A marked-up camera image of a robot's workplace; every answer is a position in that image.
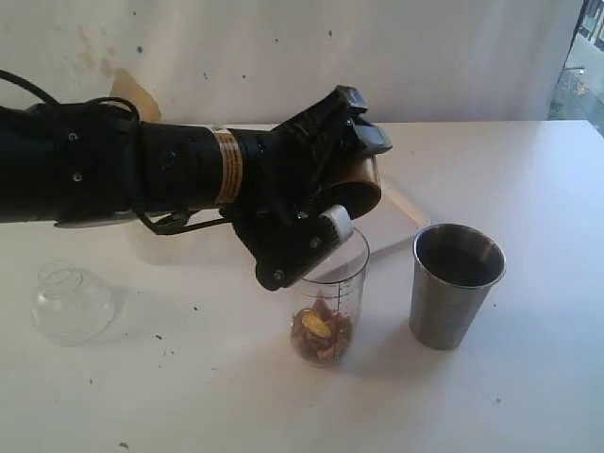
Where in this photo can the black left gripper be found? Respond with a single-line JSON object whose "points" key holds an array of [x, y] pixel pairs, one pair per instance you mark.
{"points": [[282, 172]]}

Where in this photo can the brown wooden cup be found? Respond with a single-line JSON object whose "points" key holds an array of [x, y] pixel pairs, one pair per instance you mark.
{"points": [[358, 184]]}

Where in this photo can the brown contents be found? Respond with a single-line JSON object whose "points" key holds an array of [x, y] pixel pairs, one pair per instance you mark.
{"points": [[322, 333]]}

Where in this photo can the clear dome shaker lid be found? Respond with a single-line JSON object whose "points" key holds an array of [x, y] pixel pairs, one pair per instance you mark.
{"points": [[71, 304]]}

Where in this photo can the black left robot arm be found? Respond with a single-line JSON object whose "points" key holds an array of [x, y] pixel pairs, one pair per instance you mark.
{"points": [[98, 162]]}

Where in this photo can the clear plastic shaker cup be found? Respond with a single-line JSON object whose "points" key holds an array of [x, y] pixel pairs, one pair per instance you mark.
{"points": [[339, 279]]}

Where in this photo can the white rectangular tray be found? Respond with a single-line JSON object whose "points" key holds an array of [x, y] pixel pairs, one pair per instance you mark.
{"points": [[394, 222]]}

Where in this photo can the stainless steel cup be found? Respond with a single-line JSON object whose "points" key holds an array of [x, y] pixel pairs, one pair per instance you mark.
{"points": [[455, 268]]}

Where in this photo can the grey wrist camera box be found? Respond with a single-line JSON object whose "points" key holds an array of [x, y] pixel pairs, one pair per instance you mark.
{"points": [[286, 253]]}

